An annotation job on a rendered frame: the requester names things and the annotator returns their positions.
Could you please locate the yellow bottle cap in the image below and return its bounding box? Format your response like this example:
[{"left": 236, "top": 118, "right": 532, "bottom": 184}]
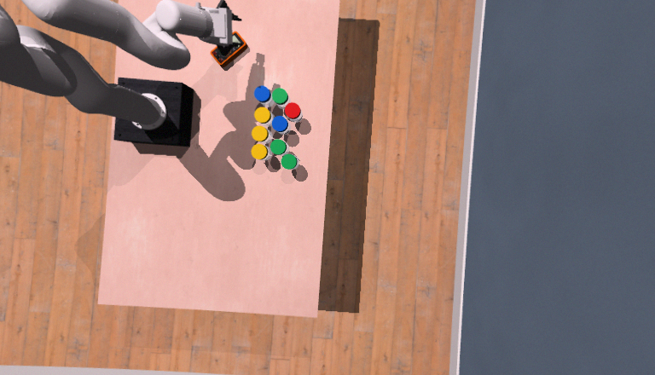
[
  {"left": 252, "top": 126, "right": 273, "bottom": 144},
  {"left": 252, "top": 144, "right": 272, "bottom": 160},
  {"left": 254, "top": 107, "right": 275, "bottom": 127}
]

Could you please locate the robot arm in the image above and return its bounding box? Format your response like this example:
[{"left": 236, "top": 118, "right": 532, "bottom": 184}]
[{"left": 0, "top": 0, "right": 233, "bottom": 130}]

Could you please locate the clear bottle with red cap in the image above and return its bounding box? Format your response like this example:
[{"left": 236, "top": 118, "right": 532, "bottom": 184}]
[{"left": 285, "top": 102, "right": 303, "bottom": 123}]

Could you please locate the orange digital multimeter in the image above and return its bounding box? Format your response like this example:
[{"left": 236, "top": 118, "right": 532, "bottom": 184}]
[{"left": 211, "top": 32, "right": 248, "bottom": 67}]

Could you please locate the clear bottle with green cap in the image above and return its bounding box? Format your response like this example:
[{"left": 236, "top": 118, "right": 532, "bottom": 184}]
[
  {"left": 270, "top": 139, "right": 290, "bottom": 156},
  {"left": 281, "top": 154, "right": 299, "bottom": 170},
  {"left": 272, "top": 88, "right": 291, "bottom": 109}
]

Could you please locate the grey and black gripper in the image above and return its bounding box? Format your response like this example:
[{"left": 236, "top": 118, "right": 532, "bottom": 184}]
[{"left": 198, "top": 0, "right": 242, "bottom": 56}]

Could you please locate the clear bottle with blue cap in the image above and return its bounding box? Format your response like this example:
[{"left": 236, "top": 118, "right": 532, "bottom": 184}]
[
  {"left": 272, "top": 116, "right": 291, "bottom": 135},
  {"left": 254, "top": 86, "right": 275, "bottom": 107}
]

